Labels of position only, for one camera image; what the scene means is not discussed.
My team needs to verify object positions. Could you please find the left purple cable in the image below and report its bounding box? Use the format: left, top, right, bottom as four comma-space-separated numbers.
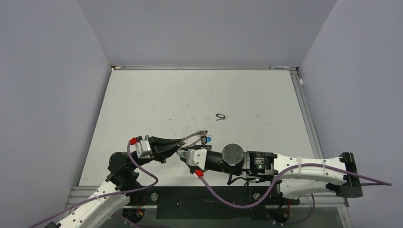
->
29, 140, 159, 228

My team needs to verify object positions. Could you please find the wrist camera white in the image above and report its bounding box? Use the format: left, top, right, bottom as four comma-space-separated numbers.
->
129, 136, 152, 159
185, 149, 208, 173

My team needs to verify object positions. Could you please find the aluminium frame rail right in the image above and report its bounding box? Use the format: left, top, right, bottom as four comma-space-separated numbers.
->
290, 69, 348, 209

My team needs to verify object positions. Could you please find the purple cable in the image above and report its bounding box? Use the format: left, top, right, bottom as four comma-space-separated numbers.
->
29, 140, 159, 228
195, 163, 393, 227

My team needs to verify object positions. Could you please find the round steel key organizer disc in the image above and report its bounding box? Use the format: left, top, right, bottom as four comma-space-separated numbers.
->
176, 130, 208, 149

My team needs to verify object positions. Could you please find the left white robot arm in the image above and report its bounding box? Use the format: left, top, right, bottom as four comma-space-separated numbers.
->
43, 136, 187, 228

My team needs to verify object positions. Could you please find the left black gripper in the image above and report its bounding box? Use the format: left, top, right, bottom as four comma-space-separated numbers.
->
129, 134, 185, 170

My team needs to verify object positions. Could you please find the aluminium frame rail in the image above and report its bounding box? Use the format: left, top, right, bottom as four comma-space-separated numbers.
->
290, 69, 348, 209
111, 66, 298, 71

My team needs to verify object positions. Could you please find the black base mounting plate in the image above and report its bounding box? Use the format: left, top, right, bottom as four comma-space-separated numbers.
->
121, 183, 300, 223

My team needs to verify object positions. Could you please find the aluminium frame rail back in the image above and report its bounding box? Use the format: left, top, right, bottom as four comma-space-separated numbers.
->
111, 66, 298, 71

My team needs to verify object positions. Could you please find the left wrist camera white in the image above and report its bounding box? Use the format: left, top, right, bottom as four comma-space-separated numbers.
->
129, 136, 152, 159

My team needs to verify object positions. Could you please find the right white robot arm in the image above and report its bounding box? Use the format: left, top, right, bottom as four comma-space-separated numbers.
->
177, 144, 363, 203

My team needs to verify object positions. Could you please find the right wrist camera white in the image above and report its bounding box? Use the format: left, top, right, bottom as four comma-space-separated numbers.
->
185, 149, 208, 173

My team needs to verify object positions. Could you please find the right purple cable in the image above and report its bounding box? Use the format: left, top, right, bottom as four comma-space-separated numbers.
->
195, 163, 393, 227

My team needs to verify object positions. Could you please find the green key tag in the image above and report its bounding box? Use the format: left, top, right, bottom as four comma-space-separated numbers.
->
177, 151, 187, 158

